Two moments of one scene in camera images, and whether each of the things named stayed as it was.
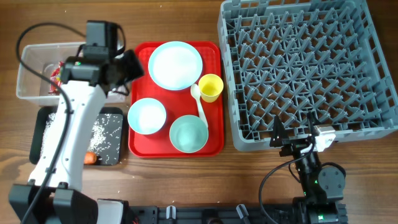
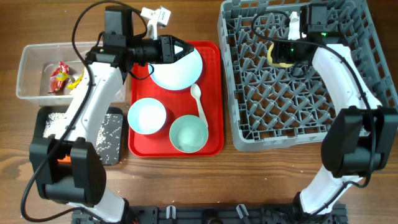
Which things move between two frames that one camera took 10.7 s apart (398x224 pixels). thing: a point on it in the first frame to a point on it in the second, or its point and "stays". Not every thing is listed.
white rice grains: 105,138 stays
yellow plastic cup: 210,86 to 276,65
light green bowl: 188,134 stays
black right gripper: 293,145 to 278,54
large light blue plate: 175,65 stays
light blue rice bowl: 147,116 stays
